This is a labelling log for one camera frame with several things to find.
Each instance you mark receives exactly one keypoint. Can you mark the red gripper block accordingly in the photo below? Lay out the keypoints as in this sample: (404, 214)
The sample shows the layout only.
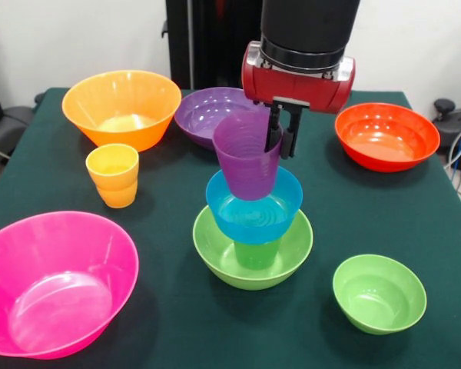
(292, 90)

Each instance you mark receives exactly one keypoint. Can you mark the purple plastic cup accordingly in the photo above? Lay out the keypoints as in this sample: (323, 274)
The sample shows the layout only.
(246, 173)

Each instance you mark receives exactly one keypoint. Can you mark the purple plastic bowl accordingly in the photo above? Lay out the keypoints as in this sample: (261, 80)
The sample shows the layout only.
(203, 115)

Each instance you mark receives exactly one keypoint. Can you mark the blue plastic bowl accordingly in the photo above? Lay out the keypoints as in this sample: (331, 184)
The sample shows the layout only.
(253, 230)

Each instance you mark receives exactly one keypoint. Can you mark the red plastic bowl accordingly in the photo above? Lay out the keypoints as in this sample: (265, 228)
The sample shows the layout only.
(388, 150)

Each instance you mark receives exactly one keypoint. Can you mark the green plastic cup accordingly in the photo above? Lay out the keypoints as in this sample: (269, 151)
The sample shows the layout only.
(255, 255)

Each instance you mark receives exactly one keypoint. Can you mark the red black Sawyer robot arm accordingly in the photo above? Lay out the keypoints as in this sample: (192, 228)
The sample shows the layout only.
(311, 27)

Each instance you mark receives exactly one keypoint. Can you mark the large green plastic bowl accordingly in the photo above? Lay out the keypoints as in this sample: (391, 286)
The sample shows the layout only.
(292, 261)

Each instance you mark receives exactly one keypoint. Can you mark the orange plastic bowl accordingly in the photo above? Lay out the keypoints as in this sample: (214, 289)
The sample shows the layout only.
(119, 130)

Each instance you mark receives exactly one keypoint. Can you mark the yellow plastic cup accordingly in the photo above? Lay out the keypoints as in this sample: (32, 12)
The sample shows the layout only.
(113, 184)

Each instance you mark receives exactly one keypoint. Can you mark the small green plastic bowl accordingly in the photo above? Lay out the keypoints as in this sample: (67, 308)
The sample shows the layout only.
(378, 303)

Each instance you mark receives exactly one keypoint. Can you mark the dark green table cloth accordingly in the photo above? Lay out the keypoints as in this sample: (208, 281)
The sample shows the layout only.
(230, 346)

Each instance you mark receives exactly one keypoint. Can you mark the large pink plastic bowl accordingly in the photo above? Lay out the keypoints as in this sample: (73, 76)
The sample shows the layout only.
(57, 292)

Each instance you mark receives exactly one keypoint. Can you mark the black pedestal leg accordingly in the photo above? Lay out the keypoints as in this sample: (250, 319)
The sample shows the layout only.
(15, 123)
(449, 130)

